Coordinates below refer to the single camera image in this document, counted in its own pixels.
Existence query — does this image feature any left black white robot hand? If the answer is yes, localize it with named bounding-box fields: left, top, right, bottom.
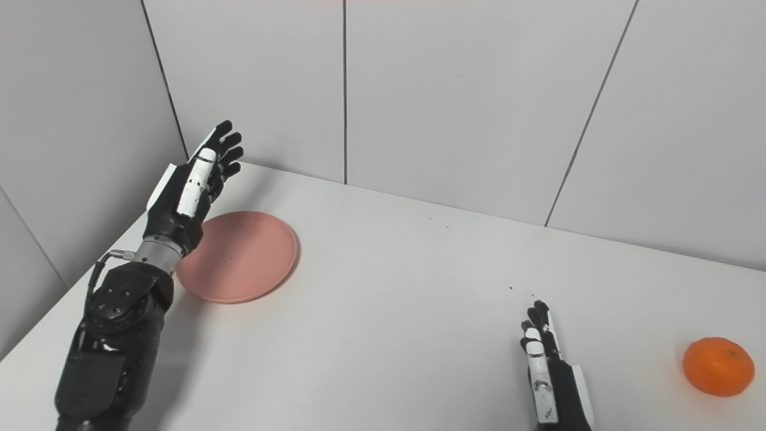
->
left=142, top=120, right=245, bottom=257

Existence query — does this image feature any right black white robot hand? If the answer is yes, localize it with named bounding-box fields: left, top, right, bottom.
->
left=519, top=299, right=597, bottom=431

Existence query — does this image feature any pink round plate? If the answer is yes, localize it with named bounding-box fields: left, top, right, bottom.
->
left=175, top=210, right=299, bottom=305

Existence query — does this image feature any orange fruit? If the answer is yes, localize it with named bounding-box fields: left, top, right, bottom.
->
left=682, top=336, right=756, bottom=398

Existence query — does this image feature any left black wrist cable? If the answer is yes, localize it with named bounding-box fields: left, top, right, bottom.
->
left=84, top=248, right=136, bottom=318

